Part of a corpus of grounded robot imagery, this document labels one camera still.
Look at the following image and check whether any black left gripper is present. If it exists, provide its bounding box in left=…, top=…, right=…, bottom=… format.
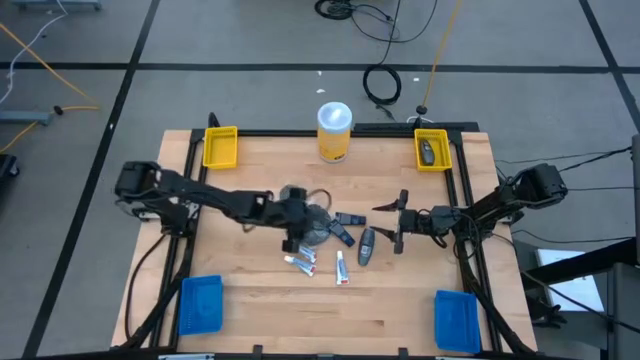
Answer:
left=269, top=185, right=329, bottom=254

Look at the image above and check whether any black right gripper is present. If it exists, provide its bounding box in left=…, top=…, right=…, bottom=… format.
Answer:
left=372, top=189, right=434, bottom=254

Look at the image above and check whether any dark blue toiletry package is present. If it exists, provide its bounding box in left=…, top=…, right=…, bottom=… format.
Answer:
left=327, top=219, right=357, bottom=249
left=334, top=211, right=368, bottom=227

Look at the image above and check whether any dark grey remote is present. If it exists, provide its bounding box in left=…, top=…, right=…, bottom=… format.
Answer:
left=357, top=228, right=377, bottom=267

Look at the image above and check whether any blue plastic basket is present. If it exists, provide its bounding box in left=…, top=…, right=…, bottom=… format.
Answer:
left=178, top=274, right=225, bottom=337
left=433, top=289, right=483, bottom=355

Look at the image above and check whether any grey oval toiletry bottle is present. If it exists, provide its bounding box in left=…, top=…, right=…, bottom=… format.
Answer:
left=419, top=139, right=436, bottom=167

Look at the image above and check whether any yellow plastic basket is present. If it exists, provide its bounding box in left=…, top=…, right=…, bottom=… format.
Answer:
left=413, top=128, right=454, bottom=173
left=202, top=125, right=239, bottom=170

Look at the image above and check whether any yellow wipes canister white lid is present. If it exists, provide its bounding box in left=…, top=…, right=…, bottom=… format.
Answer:
left=316, top=101, right=353, bottom=164

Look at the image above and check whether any black clamp foot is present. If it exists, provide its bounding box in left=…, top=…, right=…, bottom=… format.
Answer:
left=529, top=297, right=569, bottom=330

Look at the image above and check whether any black metal beam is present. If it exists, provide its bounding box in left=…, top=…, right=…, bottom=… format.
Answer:
left=519, top=237, right=640, bottom=289

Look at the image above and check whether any white box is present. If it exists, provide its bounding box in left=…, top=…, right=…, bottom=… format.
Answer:
left=535, top=248, right=606, bottom=314

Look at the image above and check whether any grey cabinet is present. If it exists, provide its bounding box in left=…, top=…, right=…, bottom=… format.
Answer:
left=607, top=262, right=640, bottom=360

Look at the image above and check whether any grey metal stand foot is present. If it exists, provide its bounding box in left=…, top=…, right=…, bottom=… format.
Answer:
left=9, top=0, right=103, bottom=12
left=0, top=110, right=54, bottom=127

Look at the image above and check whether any black caster base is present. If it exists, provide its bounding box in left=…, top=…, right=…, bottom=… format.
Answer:
left=0, top=153, right=21, bottom=180

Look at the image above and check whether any black aluminium table frame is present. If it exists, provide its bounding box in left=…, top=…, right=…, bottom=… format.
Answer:
left=119, top=122, right=539, bottom=360

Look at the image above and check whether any black coiled cable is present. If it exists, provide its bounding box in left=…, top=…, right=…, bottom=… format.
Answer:
left=362, top=63, right=403, bottom=107

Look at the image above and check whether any yellow floor cable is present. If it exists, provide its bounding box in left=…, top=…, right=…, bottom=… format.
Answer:
left=0, top=22, right=101, bottom=154
left=422, top=0, right=464, bottom=109

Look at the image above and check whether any black cable bundle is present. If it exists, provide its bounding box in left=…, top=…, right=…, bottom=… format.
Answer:
left=313, top=0, right=440, bottom=45

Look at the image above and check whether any white floor cable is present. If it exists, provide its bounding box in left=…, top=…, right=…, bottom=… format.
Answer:
left=0, top=0, right=69, bottom=106

